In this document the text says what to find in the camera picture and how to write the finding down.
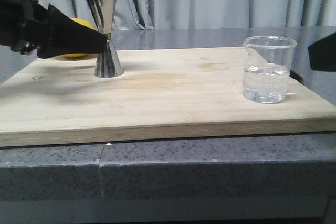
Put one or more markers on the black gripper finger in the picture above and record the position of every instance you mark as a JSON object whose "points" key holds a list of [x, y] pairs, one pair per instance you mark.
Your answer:
{"points": [[322, 54]]}

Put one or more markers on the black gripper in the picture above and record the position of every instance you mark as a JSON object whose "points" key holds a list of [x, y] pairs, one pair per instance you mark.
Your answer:
{"points": [[26, 26]]}

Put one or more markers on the steel double jigger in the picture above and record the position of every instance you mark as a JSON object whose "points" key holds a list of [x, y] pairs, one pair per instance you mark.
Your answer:
{"points": [[107, 63]]}

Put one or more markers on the clear glass beaker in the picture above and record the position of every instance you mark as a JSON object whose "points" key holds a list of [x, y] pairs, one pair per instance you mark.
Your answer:
{"points": [[267, 68]]}

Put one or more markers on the yellow lemon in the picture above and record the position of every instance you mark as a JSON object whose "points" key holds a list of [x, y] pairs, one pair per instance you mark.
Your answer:
{"points": [[86, 24]]}

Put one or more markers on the light wooden cutting board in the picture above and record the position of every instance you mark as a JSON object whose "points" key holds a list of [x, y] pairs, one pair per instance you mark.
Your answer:
{"points": [[168, 93]]}

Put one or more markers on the black cutting board handle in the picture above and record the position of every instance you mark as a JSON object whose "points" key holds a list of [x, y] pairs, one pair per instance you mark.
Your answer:
{"points": [[297, 77]]}

